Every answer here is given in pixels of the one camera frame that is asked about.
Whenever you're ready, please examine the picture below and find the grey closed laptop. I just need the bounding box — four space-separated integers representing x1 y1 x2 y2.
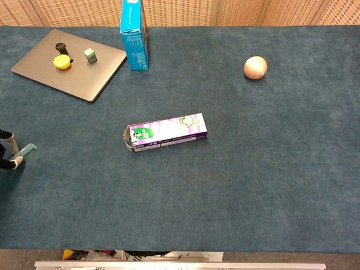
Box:
10 29 128 104

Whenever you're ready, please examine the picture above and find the blue carton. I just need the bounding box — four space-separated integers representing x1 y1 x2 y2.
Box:
119 0 150 71

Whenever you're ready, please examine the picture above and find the tan wooden ball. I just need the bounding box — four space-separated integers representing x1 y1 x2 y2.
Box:
244 55 268 80

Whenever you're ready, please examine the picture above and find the small green block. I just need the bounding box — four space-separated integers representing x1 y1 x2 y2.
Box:
83 48 98 64

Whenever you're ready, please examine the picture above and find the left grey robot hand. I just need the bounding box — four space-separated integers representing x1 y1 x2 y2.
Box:
0 129 25 170

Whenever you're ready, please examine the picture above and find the white plastic bag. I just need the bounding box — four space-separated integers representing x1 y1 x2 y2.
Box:
85 249 131 262

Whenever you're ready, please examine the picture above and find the small black cylinder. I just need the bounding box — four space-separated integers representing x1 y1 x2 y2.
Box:
55 42 70 57

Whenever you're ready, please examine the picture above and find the yellow ridged bottle cap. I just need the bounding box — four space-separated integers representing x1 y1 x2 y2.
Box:
53 55 71 70

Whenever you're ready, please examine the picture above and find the purple toothpaste box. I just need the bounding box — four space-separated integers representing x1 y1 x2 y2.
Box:
123 112 209 153

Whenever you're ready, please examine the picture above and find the woven bamboo screen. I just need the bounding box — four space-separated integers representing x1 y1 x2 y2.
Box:
0 0 360 28

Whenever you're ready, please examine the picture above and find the aluminium frame rail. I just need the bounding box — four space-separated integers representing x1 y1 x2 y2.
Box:
34 260 327 270

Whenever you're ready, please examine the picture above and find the yellow black package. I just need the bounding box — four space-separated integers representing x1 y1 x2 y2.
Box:
62 249 88 262

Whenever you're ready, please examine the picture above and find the blue table cloth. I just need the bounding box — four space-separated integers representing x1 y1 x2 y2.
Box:
0 25 360 251

